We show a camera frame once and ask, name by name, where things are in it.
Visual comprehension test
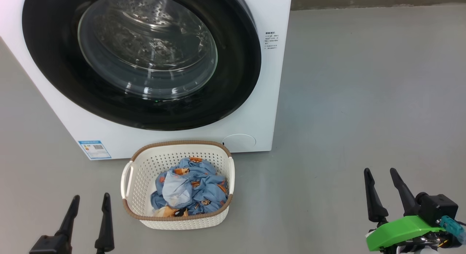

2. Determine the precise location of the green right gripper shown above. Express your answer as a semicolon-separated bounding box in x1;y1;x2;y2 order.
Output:
364;168;454;254

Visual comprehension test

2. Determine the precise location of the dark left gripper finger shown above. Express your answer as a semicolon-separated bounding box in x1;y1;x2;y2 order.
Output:
29;195;80;254
95;193;115;254

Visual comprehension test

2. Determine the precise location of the blue cartoon print clothing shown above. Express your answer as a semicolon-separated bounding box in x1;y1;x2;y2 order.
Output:
150;157;230;217

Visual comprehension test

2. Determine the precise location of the round black glass washer door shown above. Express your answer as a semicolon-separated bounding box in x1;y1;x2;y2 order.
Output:
22;0;262;131

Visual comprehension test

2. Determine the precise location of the white perforated basket, brown rim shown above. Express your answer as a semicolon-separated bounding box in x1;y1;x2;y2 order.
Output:
121;140;235;230

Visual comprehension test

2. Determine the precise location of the white front-load washing machine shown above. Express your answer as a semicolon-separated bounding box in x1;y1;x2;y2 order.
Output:
0;0;292;160

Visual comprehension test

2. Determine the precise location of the blue energy label sticker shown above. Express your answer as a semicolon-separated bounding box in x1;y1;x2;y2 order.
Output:
78;140;112;160

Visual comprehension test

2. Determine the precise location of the round white filter cover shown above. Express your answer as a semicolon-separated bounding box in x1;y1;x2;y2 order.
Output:
222;134;257;153

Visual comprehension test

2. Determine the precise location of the small printed text label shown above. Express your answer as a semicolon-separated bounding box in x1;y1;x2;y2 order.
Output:
264;31;279;51

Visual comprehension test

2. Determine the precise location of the black cable with teal connector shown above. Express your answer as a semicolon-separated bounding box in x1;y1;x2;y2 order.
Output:
438;216;466;244

